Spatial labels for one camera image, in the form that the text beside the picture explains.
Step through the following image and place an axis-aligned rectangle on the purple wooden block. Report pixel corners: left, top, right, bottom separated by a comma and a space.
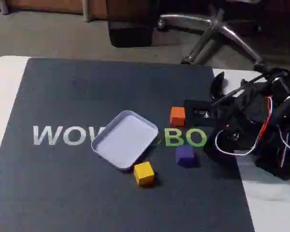
175, 145, 196, 167

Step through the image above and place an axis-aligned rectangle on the black table clamp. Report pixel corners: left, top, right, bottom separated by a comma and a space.
209, 71, 249, 104

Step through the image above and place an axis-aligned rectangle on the white looped cable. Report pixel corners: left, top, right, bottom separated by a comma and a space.
214, 129, 261, 156

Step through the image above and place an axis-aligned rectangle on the black printed desk mat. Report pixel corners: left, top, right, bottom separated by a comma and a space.
0, 57, 256, 232

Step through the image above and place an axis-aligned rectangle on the chrome office chair base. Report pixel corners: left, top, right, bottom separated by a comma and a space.
157, 7, 269, 71

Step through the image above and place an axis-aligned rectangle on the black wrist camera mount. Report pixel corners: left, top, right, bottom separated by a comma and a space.
183, 99, 219, 127

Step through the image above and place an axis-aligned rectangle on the yellow wooden block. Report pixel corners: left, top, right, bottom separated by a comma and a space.
133, 161, 155, 187

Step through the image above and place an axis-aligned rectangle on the orange wooden block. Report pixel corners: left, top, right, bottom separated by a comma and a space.
169, 106, 186, 127

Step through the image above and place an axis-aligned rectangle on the black rectangular bin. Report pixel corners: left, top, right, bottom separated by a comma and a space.
107, 0, 160, 48

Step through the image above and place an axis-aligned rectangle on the lavender plastic tray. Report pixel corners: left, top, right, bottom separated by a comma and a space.
90, 110, 159, 173

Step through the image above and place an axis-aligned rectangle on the black camera cable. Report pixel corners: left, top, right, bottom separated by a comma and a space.
214, 73, 268, 106

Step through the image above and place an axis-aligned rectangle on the red white servo cable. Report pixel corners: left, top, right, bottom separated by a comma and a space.
260, 96, 274, 139

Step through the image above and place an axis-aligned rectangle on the grey metal leg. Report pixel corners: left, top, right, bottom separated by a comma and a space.
83, 0, 92, 23
0, 0, 10, 15

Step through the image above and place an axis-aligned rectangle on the brown wooden furniture panel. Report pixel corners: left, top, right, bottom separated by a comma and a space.
0, 0, 109, 14

